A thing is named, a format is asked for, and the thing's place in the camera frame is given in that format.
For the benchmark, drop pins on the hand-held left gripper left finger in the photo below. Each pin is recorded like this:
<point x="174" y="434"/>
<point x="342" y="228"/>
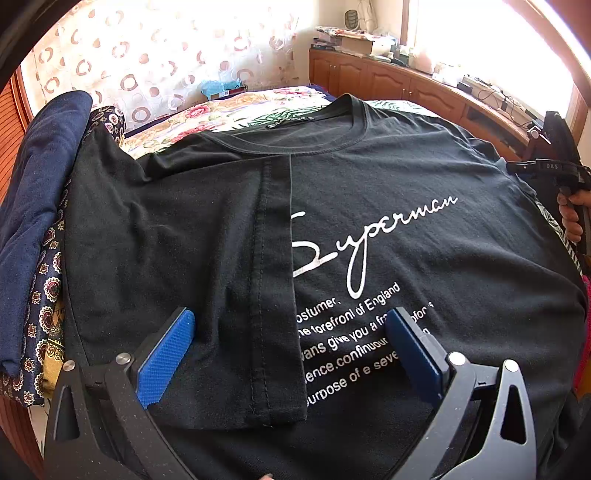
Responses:
<point x="164" y="357"/>

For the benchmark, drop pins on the cardboard box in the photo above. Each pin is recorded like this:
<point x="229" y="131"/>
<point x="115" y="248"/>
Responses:
<point x="364" y="46"/>

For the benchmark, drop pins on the bright window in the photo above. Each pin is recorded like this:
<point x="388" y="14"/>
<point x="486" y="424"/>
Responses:
<point x="485" y="32"/>

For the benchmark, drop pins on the navy folded garment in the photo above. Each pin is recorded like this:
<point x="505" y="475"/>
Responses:
<point x="37" y="184"/>

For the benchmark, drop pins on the wooden cabinet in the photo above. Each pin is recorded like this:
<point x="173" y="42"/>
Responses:
<point x="392" y="78"/>

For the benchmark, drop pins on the grey oval ornament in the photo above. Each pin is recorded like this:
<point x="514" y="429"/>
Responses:
<point x="353" y="19"/>

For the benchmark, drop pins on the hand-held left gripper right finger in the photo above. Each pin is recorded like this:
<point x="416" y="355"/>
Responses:
<point x="413" y="362"/>

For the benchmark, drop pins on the black printed t-shirt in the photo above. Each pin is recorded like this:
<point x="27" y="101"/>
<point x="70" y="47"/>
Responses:
<point x="184" y="221"/>

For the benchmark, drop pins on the person's right hand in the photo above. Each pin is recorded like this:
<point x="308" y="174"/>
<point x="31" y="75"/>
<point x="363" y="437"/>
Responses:
<point x="575" y="219"/>

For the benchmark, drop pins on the navy circle-patterned garment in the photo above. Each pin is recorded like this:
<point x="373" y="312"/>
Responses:
<point x="46" y="295"/>

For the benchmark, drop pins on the yellow patterned cloth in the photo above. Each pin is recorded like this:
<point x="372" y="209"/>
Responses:
<point x="53" y="362"/>

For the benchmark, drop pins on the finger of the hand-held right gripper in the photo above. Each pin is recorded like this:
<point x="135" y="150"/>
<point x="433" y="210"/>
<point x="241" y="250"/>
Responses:
<point x="521" y="167"/>

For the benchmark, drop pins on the floral patterned cloth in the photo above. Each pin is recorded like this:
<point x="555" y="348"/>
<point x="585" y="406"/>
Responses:
<point x="337" y="31"/>

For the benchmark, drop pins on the blue packet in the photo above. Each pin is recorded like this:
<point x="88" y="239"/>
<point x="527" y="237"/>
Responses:
<point x="217" y="88"/>

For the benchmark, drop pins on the white electronic box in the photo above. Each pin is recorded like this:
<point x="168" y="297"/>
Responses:
<point x="475" y="84"/>

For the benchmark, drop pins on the floral blanket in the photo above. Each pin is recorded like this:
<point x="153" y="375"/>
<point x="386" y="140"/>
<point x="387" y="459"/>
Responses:
<point x="207" y="115"/>

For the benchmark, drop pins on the circle print sheer curtain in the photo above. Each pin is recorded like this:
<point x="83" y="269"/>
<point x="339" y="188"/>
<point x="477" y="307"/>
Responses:
<point x="161" y="46"/>

